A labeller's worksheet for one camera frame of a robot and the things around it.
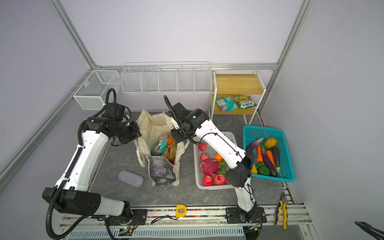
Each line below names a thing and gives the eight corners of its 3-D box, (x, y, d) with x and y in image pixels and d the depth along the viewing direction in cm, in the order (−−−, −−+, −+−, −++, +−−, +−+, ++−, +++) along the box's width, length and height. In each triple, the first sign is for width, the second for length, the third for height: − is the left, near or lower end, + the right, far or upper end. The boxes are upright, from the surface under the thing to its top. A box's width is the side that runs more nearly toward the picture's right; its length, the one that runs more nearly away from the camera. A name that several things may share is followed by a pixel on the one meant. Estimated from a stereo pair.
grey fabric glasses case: (117, 180, 88) (115, 178, 85) (124, 170, 92) (122, 168, 89) (140, 189, 85) (138, 187, 82) (145, 178, 88) (144, 176, 86)
